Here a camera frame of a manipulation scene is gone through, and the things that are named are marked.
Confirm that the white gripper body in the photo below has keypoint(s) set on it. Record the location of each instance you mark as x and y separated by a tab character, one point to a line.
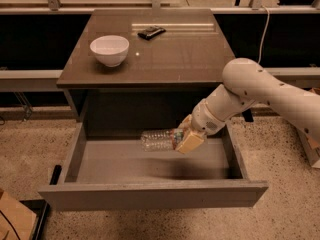
204	118

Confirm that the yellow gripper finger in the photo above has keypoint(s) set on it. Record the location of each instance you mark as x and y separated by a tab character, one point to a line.
190	141
186	123

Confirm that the clear plastic water bottle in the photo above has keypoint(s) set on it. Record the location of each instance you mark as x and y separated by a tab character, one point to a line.
161	140

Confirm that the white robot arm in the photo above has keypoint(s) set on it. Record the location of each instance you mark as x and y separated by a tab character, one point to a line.
246	83

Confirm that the grey drawer cabinet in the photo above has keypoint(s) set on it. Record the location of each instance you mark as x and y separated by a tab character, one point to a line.
158	83

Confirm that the open grey top drawer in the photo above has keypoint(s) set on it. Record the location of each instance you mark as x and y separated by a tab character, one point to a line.
106	174

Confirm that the small black flat device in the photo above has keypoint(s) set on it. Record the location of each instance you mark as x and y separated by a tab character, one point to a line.
151	32

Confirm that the white ceramic bowl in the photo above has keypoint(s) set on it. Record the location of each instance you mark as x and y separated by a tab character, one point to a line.
110	50

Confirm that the black tray bottom left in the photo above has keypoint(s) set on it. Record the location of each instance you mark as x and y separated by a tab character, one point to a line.
42	209

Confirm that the cardboard box bottom left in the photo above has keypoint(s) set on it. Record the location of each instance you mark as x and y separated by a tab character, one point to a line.
16	220

